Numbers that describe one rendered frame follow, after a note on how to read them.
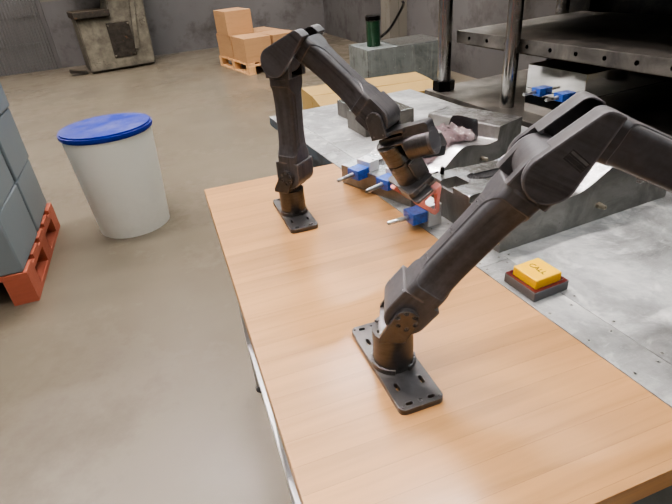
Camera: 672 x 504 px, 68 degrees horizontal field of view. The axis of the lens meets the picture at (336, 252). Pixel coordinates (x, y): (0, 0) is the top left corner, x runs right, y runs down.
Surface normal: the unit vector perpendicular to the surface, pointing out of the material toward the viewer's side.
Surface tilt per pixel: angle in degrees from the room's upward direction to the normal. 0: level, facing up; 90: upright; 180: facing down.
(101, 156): 94
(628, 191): 90
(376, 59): 90
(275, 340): 0
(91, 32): 90
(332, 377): 0
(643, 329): 0
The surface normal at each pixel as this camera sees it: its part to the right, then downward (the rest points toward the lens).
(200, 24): 0.33, 0.46
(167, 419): -0.08, -0.86
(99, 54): 0.52, 0.40
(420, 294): -0.13, 0.48
